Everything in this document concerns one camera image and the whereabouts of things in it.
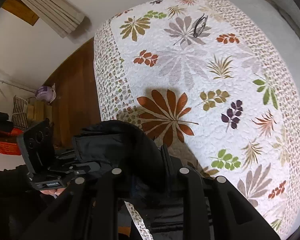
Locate black eyeglasses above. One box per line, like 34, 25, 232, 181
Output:
193, 14, 209, 37

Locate striped cloth bag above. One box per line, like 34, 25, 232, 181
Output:
11, 95, 30, 131

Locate black padded pants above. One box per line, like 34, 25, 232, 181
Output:
72, 120, 184, 239

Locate person's left hand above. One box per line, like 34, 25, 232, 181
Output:
41, 188, 65, 198

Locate wooden framed window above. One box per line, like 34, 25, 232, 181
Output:
1, 0, 74, 26

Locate red basket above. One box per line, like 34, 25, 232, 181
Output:
0, 128, 23, 155

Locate beige curtain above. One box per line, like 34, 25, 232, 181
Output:
21, 0, 85, 38

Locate purple round object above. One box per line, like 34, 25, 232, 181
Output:
35, 86, 56, 103

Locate floral quilted bedspread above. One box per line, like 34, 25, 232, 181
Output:
94, 0, 300, 239

